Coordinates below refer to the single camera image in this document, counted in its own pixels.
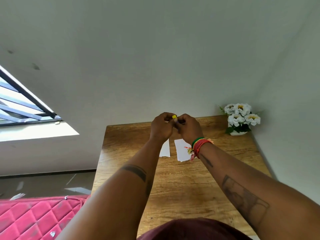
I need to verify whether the person's left hand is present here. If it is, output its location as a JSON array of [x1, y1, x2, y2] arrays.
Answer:
[[149, 112, 177, 143]]

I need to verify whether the person's right hand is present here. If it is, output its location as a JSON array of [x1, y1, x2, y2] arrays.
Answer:
[[174, 113, 204, 146]]

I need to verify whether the person's left forearm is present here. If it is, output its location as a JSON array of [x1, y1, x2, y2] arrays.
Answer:
[[55, 137, 171, 240]]

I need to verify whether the person's right forearm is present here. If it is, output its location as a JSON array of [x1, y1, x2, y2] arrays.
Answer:
[[194, 144, 320, 240]]

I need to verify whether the wide white paper piece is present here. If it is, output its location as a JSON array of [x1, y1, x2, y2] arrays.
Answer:
[[174, 138, 193, 162]]

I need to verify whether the narrow white paper piece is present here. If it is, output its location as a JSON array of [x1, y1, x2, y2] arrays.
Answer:
[[159, 138, 171, 158]]

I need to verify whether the small white flower pot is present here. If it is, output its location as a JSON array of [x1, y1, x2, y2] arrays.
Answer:
[[228, 123, 248, 136]]

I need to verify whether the white artificial flower bunch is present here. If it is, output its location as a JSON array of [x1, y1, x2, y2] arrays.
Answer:
[[219, 103, 261, 134]]

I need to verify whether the maroon shirt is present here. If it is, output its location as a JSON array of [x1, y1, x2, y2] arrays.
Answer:
[[137, 217, 252, 240]]

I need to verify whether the window with dark bars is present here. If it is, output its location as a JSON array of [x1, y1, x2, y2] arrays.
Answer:
[[0, 64, 62, 127]]

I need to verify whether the red quilted mattress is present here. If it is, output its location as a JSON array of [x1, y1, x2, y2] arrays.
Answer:
[[0, 194, 91, 240]]

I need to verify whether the green bead bracelet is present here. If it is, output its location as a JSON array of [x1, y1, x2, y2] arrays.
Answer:
[[191, 137, 205, 149]]

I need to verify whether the red thread bracelet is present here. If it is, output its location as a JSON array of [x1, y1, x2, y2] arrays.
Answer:
[[184, 138, 214, 161]]

